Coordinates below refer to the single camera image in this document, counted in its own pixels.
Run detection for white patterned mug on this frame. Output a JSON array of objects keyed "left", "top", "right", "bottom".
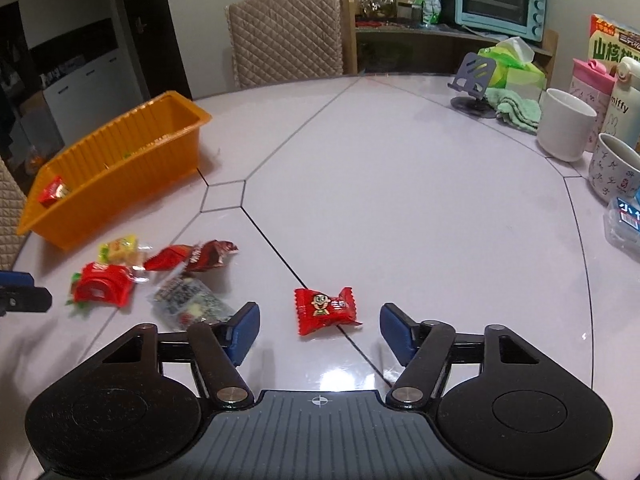
[{"left": 587, "top": 133, "right": 640, "bottom": 204}]

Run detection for green tissue pack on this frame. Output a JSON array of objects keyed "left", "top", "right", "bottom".
[{"left": 477, "top": 37, "right": 547, "bottom": 92}]

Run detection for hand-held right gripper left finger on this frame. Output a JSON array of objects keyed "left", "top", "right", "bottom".
[{"left": 47, "top": 301, "right": 261, "bottom": 410}]

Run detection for red wrapped candy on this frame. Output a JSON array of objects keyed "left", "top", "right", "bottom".
[{"left": 37, "top": 176, "right": 71, "bottom": 208}]

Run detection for orange ribbed plastic tray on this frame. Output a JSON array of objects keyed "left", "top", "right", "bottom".
[{"left": 16, "top": 91, "right": 212, "bottom": 252}]

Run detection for red cartoon face candy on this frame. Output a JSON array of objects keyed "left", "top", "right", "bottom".
[{"left": 294, "top": 286, "right": 364, "bottom": 336}]

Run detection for green cloth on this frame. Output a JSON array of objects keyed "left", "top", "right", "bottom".
[{"left": 485, "top": 87, "right": 543, "bottom": 133}]

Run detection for clear black print snack packet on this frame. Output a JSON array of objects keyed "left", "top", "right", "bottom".
[{"left": 148, "top": 275, "right": 236, "bottom": 332}]

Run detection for dark wooden door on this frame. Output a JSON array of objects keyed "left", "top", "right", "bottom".
[{"left": 102, "top": 0, "right": 193, "bottom": 103}]

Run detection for pink bottle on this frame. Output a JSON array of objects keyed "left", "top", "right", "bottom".
[{"left": 571, "top": 57, "right": 618, "bottom": 153}]

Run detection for red house print candy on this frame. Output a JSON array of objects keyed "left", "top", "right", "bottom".
[{"left": 66, "top": 261, "right": 136, "bottom": 317}]

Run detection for snack box with text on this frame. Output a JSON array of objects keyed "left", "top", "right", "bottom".
[{"left": 586, "top": 13, "right": 640, "bottom": 68}]

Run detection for yellow candy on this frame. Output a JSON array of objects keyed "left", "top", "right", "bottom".
[{"left": 97, "top": 233, "right": 151, "bottom": 267}]

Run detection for green snack bag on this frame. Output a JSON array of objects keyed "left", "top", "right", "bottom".
[{"left": 415, "top": 0, "right": 442, "bottom": 26}]

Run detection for grey phone stand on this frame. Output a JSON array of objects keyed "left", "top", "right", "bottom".
[{"left": 447, "top": 52, "right": 498, "bottom": 118}]

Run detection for white cabinet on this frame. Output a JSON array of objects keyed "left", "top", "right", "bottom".
[{"left": 42, "top": 50, "right": 146, "bottom": 146}]

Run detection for white rabbit print bottle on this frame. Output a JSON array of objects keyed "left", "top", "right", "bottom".
[{"left": 597, "top": 56, "right": 640, "bottom": 151}]

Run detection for dark red candy wrapper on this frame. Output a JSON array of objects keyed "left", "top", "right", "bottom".
[{"left": 144, "top": 240, "right": 240, "bottom": 277}]

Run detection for beige quilted chair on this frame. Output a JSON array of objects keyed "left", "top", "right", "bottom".
[
  {"left": 225, "top": 0, "right": 346, "bottom": 90},
  {"left": 0, "top": 157, "right": 28, "bottom": 271}
]

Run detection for wooden shelf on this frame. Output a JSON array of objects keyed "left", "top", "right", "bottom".
[{"left": 340, "top": 0, "right": 558, "bottom": 76}]

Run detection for clear box with blue label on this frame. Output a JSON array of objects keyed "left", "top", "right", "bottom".
[{"left": 602, "top": 190, "right": 640, "bottom": 253}]

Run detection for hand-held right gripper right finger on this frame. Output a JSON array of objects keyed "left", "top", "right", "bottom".
[{"left": 379, "top": 302, "right": 591, "bottom": 410}]

